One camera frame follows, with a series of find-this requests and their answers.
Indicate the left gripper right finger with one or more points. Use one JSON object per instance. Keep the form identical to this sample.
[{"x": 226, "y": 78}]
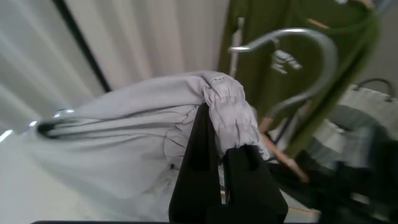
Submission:
[{"x": 252, "y": 193}]

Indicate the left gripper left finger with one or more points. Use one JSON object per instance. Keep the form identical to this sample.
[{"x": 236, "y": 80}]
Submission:
[{"x": 196, "y": 186}]

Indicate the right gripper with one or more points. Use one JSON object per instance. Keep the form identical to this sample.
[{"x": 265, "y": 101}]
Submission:
[{"x": 326, "y": 199}]

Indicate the white laundry basket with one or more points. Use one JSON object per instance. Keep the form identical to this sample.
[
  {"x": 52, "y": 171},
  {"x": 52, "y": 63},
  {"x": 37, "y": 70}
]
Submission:
[{"x": 367, "y": 99}]

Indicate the white curtain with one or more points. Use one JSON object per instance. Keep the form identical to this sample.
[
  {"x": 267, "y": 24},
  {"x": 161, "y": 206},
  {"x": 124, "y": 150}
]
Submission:
[{"x": 140, "y": 37}]

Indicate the pale grey trousers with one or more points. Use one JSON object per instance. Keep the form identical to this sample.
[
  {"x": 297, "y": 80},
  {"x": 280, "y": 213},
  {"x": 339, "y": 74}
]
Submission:
[{"x": 124, "y": 140}]

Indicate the green long-sleeved shirt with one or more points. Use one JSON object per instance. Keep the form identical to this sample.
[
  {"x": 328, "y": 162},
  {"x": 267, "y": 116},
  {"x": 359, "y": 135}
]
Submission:
[{"x": 255, "y": 93}]

